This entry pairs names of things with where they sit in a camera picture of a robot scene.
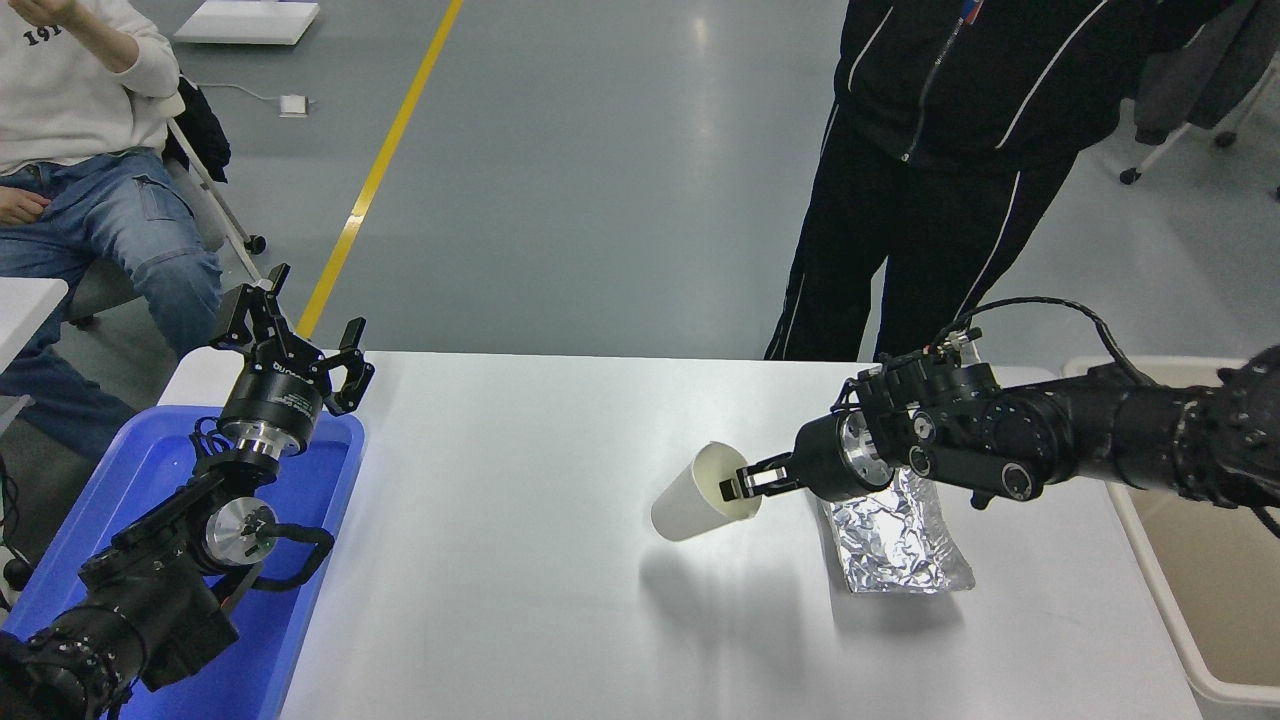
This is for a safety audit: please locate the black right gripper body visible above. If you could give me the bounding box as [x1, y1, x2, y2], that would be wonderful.
[795, 409, 864, 504]

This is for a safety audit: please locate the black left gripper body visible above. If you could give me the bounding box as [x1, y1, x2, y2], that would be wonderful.
[218, 355, 327, 439]

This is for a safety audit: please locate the white paper cup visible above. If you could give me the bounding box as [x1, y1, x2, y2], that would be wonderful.
[650, 441, 764, 543]

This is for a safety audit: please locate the silver foil tray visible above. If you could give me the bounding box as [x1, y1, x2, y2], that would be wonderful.
[818, 465, 977, 596]

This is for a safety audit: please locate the large pale dustbin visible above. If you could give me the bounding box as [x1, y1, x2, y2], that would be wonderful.
[1062, 357, 1280, 709]

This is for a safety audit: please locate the person's right hand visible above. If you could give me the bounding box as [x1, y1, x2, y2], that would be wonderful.
[0, 189, 52, 227]

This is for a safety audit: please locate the person's left hand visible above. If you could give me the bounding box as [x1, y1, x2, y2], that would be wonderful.
[7, 0, 77, 29]

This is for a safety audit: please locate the blue plastic tray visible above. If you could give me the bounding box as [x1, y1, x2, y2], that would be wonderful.
[0, 405, 367, 720]

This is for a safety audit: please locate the person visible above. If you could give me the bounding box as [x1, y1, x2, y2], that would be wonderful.
[0, 0, 224, 461]
[764, 0, 1237, 363]

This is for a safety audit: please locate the black garment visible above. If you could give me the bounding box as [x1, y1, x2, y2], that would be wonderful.
[163, 78, 232, 185]

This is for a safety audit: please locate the white side table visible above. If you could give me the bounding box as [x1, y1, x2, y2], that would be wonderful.
[0, 277, 71, 436]

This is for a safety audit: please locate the flat white board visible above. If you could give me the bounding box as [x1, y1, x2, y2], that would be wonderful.
[172, 0, 321, 47]

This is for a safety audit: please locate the office chair with castors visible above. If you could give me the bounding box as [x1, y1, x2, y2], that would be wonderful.
[1119, 0, 1280, 201]

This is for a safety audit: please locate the dark grey garment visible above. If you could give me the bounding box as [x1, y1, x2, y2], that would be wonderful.
[1134, 0, 1280, 147]

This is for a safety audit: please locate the white frame chair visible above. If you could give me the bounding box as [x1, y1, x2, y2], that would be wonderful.
[65, 90, 269, 327]

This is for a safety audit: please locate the thin white cable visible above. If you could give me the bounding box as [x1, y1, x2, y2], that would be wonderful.
[205, 82, 286, 105]

